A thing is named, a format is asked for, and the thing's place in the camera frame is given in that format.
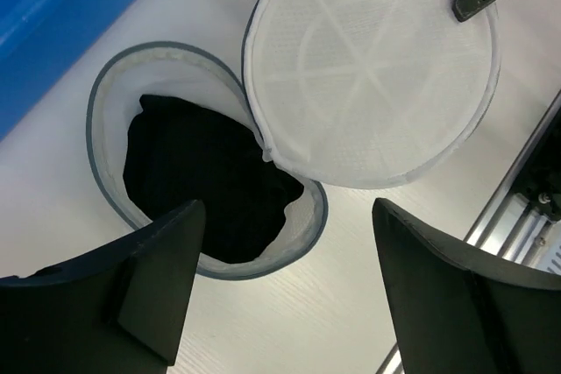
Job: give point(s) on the blue plastic bin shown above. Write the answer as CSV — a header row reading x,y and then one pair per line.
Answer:
x,y
40,41

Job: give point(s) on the white mesh laundry bag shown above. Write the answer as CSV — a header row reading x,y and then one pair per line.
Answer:
x,y
368,94

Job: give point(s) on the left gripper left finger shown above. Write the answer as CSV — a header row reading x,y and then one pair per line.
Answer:
x,y
119,308

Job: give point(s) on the black garment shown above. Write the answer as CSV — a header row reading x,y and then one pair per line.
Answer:
x,y
179,151

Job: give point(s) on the aluminium mounting rail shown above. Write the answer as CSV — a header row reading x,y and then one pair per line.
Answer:
x,y
521,221

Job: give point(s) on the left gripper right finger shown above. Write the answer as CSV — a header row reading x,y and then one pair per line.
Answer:
x,y
458,309

